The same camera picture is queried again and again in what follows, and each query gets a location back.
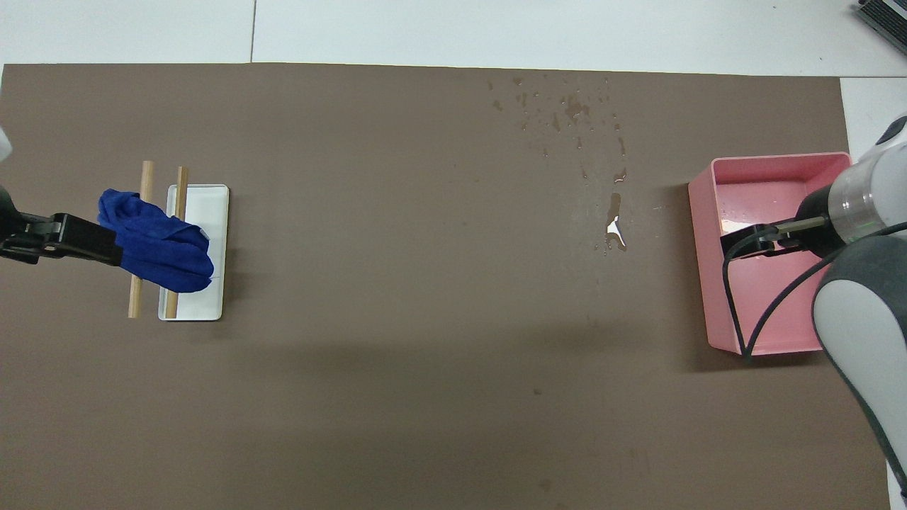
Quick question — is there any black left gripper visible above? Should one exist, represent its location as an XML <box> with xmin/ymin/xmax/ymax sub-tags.
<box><xmin>0</xmin><ymin>186</ymin><xmax>123</xmax><ymax>267</ymax></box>

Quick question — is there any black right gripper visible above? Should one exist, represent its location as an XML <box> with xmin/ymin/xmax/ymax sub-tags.
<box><xmin>721</xmin><ymin>186</ymin><xmax>850</xmax><ymax>261</ymax></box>

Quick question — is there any blue towel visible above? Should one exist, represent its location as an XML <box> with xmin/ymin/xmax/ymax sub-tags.
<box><xmin>98</xmin><ymin>188</ymin><xmax>215</xmax><ymax>294</ymax></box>

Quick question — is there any pink plastic bin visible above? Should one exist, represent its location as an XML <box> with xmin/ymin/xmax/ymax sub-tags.
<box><xmin>687</xmin><ymin>152</ymin><xmax>855</xmax><ymax>355</ymax></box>

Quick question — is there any wooden rod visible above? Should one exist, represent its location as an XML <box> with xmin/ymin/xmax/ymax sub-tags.
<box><xmin>128</xmin><ymin>161</ymin><xmax>155</xmax><ymax>319</ymax></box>

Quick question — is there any white rack base tray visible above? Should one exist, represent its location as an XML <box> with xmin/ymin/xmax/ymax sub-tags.
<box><xmin>158</xmin><ymin>184</ymin><xmax>230</xmax><ymax>322</ymax></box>

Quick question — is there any dark grey ribbed device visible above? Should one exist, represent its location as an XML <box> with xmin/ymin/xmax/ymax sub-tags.
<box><xmin>852</xmin><ymin>0</ymin><xmax>907</xmax><ymax>36</ymax></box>

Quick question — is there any brown table mat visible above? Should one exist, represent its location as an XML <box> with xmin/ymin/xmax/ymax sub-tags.
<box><xmin>0</xmin><ymin>62</ymin><xmax>890</xmax><ymax>510</ymax></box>

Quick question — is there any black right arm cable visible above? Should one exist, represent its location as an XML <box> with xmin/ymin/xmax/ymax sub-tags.
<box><xmin>721</xmin><ymin>216</ymin><xmax>907</xmax><ymax>358</ymax></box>

